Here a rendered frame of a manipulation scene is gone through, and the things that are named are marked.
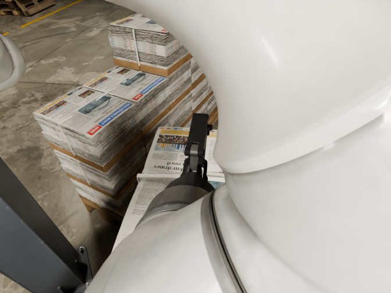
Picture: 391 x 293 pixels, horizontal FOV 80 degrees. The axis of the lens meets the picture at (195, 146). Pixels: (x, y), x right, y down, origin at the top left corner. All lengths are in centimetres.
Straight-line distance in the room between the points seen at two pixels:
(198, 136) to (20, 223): 84
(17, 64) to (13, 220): 52
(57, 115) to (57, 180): 100
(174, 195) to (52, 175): 200
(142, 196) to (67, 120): 74
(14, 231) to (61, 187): 102
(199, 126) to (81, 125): 82
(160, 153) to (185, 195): 36
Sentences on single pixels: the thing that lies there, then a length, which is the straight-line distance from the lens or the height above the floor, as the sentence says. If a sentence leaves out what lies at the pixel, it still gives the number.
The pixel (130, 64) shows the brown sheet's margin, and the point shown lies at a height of 86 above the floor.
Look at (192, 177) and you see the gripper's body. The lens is 28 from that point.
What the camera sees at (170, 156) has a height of 103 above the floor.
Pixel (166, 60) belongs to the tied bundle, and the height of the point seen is 93.
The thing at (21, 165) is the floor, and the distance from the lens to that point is 243.
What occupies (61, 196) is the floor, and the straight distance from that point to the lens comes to 201.
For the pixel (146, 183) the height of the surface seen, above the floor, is 103.
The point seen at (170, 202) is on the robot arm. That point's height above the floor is 125.
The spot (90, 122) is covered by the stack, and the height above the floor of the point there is 83.
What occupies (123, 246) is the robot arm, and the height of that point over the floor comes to 128.
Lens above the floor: 143
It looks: 43 degrees down
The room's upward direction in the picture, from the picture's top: straight up
